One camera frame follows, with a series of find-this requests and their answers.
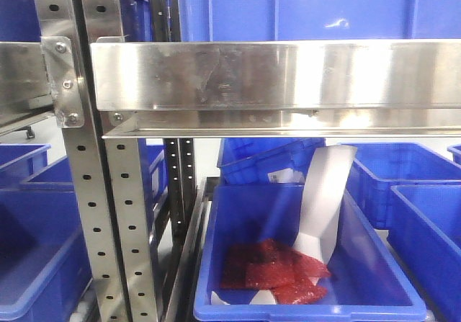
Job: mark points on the steel shelf beam right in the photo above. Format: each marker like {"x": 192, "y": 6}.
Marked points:
{"x": 335, "y": 88}

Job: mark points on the steel shelf beam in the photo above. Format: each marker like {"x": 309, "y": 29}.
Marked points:
{"x": 25, "y": 94}
{"x": 335, "y": 88}

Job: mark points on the steel shelf beam left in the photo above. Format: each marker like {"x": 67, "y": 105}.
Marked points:
{"x": 25, "y": 94}

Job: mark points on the tilted blue bin rear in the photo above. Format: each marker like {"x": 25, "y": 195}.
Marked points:
{"x": 266, "y": 160}

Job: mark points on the white paper strip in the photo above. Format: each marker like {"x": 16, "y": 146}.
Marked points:
{"x": 302, "y": 217}

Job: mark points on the blue bin with red sheets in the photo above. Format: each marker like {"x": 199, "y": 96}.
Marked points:
{"x": 366, "y": 283}

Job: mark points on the red bubble wrap sheets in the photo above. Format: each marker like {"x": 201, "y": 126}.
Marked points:
{"x": 290, "y": 276}

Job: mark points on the large blue crate top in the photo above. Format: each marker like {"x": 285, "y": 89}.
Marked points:
{"x": 264, "y": 20}

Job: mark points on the blue bin rear right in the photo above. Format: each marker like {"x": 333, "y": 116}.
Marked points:
{"x": 379, "y": 165}

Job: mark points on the black perforated upright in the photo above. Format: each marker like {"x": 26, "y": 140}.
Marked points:
{"x": 165, "y": 18}

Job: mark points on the blue bin lower right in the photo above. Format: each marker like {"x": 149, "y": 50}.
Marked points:
{"x": 425, "y": 233}

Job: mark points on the blue bin rear left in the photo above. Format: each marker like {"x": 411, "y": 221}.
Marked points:
{"x": 19, "y": 161}

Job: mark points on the blue bin lower left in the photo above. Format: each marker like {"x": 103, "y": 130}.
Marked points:
{"x": 44, "y": 262}

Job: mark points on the steel upright post right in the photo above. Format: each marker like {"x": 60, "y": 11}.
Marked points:
{"x": 109, "y": 24}

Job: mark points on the steel upright post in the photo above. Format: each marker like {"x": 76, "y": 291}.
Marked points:
{"x": 65, "y": 48}
{"x": 109, "y": 24}

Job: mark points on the steel upright post left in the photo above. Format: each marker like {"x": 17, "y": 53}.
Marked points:
{"x": 65, "y": 48}

